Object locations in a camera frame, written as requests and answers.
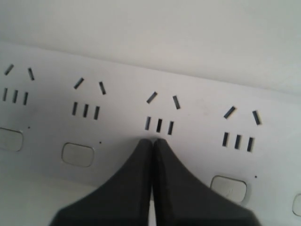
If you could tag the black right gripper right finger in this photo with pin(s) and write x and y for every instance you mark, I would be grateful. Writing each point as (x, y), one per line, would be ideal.
(182, 200)

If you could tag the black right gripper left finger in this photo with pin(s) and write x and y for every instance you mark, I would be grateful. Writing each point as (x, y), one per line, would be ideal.
(123, 200)

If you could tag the white power strip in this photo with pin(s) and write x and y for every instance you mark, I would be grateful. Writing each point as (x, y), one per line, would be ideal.
(79, 118)

